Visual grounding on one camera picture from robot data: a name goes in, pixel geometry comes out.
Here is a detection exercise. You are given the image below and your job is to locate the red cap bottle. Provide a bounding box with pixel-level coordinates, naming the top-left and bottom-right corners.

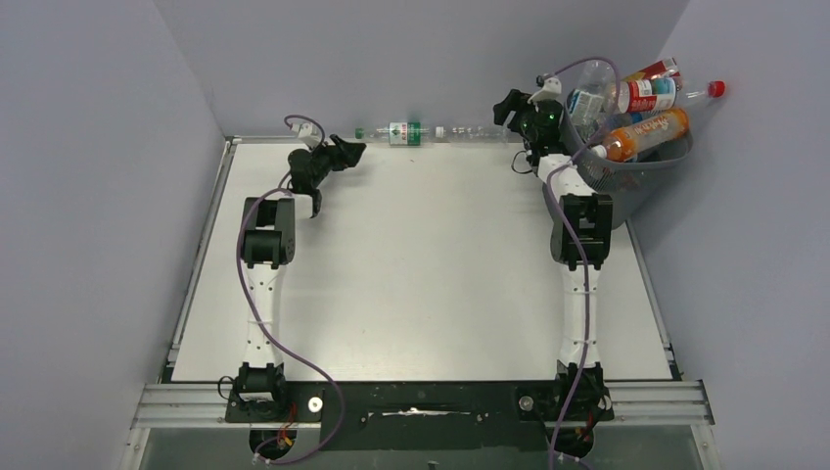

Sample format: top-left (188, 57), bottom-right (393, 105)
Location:
top-left (617, 76), bottom-right (727, 114)

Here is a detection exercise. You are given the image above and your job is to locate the grey mesh waste bin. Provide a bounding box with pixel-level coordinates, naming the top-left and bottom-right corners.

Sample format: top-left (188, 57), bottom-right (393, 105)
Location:
top-left (560, 115), bottom-right (693, 229)

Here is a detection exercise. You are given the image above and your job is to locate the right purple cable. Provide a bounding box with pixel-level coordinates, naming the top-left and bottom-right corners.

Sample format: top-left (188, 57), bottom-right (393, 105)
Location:
top-left (535, 57), bottom-right (621, 470)

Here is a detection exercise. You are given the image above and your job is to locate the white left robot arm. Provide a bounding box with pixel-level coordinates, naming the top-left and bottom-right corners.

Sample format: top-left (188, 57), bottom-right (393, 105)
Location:
top-left (228, 134), bottom-right (367, 421)

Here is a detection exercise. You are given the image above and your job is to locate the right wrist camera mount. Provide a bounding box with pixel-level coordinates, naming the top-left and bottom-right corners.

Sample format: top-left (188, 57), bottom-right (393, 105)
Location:
top-left (528, 73), bottom-right (562, 105)

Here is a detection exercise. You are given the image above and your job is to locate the green cap bottle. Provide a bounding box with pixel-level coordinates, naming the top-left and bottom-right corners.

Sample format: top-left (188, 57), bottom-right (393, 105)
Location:
top-left (353, 121), bottom-right (435, 148)

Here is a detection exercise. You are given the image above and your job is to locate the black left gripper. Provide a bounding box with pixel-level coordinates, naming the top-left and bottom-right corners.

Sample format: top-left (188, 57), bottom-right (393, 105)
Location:
top-left (306, 135), bottom-right (364, 188)

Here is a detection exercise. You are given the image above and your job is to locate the crushed clear bottle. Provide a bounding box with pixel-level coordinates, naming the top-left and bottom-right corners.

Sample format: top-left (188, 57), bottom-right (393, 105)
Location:
top-left (433, 125), bottom-right (509, 144)

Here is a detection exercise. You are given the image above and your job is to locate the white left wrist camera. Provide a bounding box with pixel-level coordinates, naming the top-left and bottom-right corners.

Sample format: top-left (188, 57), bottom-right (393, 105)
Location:
top-left (291, 122), bottom-right (325, 149)

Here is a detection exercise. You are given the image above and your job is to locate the aluminium frame rail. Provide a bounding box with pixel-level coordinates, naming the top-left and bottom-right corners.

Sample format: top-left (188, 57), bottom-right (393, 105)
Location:
top-left (132, 383), bottom-right (227, 429)

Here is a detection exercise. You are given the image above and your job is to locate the crushed bottle white blue label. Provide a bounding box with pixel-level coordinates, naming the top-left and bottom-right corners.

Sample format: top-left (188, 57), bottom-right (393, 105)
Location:
top-left (567, 60), bottom-right (617, 141)

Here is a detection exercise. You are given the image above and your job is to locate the orange juice bottle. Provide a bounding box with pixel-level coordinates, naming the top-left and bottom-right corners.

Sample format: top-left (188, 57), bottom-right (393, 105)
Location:
top-left (590, 108), bottom-right (690, 163)

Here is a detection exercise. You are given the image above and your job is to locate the amber tea bottle red label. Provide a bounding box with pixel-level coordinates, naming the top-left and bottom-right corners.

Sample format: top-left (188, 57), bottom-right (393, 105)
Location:
top-left (622, 57), bottom-right (681, 84)

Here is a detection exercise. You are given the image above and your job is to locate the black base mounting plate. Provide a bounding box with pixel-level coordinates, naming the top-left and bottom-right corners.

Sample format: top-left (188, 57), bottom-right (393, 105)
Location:
top-left (223, 380), bottom-right (615, 458)

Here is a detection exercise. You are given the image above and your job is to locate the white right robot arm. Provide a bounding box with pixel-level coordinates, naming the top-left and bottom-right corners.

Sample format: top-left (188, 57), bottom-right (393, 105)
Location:
top-left (492, 89), bottom-right (613, 418)

